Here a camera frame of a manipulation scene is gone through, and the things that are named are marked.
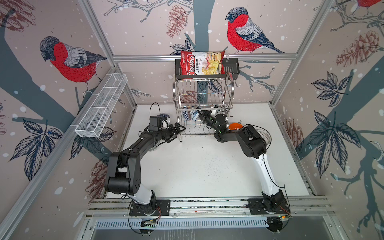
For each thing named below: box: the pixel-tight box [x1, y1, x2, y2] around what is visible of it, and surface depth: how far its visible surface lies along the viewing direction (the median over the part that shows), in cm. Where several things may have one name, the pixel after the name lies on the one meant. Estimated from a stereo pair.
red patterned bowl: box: [182, 110, 192, 121], surface depth 100 cm
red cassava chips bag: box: [180, 50, 226, 76], surface depth 90 cm
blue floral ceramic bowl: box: [191, 110, 199, 121], surface depth 97 cm
